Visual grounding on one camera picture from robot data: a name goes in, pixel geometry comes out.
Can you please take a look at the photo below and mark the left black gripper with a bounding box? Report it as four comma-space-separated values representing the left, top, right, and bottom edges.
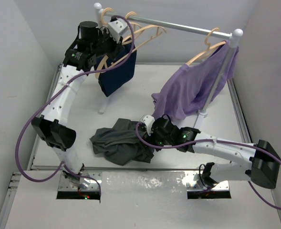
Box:
91, 28, 124, 61

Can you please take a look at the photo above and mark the beige plastic hanger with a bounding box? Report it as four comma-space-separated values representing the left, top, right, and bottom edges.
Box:
99, 11, 167, 70

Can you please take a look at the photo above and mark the dark grey t shirt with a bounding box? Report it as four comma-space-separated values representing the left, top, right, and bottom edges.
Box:
90, 118, 155, 166

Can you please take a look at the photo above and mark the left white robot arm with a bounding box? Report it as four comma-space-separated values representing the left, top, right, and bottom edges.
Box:
31, 19, 128, 174

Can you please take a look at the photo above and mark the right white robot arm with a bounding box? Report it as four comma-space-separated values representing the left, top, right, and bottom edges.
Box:
140, 115, 280, 189

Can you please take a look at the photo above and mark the beige hanger with navy garment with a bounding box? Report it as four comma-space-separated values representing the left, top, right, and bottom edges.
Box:
95, 8, 122, 81

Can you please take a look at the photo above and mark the purple t shirt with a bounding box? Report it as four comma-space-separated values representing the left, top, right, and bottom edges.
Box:
152, 43, 230, 121

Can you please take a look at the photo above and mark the beige hanger with purple shirt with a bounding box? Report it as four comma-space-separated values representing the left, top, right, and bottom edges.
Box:
186, 27, 226, 66

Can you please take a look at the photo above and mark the navy blue garment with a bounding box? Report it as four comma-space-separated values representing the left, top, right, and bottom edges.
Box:
94, 43, 137, 97

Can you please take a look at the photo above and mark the white metal clothes rack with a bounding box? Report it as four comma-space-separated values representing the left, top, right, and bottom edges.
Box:
94, 3, 243, 128

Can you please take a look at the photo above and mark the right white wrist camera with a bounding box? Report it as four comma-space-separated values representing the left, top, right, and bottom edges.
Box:
140, 115, 155, 135

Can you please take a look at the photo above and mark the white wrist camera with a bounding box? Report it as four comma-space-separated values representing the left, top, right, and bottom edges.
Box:
107, 19, 128, 39
140, 115, 155, 135

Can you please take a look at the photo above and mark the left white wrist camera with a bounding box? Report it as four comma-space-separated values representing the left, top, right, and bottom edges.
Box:
107, 19, 128, 39

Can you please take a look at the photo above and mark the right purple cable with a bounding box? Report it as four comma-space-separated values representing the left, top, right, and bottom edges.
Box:
135, 121, 281, 211

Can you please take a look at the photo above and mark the purple cable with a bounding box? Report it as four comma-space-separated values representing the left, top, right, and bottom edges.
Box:
15, 15, 137, 191
135, 121, 281, 211

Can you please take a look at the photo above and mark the black thin cable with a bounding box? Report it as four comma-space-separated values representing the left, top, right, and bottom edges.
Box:
198, 163, 215, 189

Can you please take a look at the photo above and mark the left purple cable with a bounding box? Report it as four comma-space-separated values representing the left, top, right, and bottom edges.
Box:
15, 15, 137, 191

